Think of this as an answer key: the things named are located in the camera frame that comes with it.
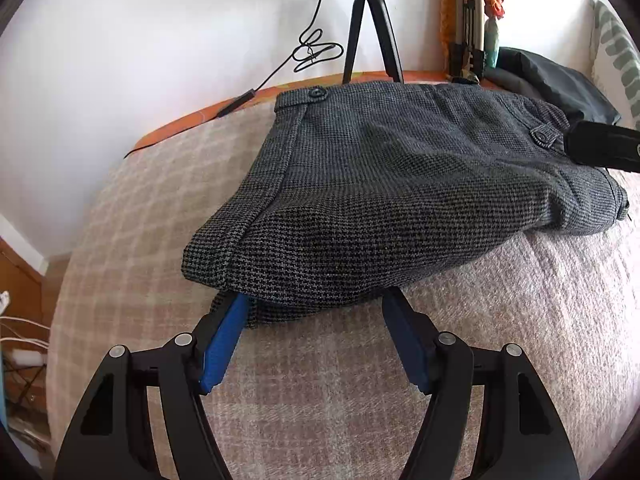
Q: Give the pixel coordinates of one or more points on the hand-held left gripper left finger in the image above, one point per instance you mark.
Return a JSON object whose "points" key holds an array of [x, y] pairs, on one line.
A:
{"points": [[224, 344]]}

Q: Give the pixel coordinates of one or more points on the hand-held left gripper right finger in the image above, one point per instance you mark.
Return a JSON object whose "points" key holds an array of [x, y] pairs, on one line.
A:
{"points": [[411, 346]]}

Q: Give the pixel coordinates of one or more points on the grey houndstooth pants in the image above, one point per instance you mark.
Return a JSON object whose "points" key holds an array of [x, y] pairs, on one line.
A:
{"points": [[400, 180]]}

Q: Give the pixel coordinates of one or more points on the white green patterned pillow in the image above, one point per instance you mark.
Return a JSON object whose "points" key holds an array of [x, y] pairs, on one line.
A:
{"points": [[616, 55]]}

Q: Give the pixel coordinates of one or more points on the pink checked blanket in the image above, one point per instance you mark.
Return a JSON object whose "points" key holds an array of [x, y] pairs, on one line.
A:
{"points": [[325, 400]]}

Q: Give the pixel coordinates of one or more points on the wooden framed boards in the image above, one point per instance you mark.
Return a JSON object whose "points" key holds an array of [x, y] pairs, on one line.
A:
{"points": [[467, 20]]}

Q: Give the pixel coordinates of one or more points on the black tripod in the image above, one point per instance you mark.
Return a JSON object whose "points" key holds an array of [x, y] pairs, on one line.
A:
{"points": [[372, 25]]}

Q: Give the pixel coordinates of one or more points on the orange bed frame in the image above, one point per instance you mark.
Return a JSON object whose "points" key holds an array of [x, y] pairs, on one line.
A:
{"points": [[210, 110]]}

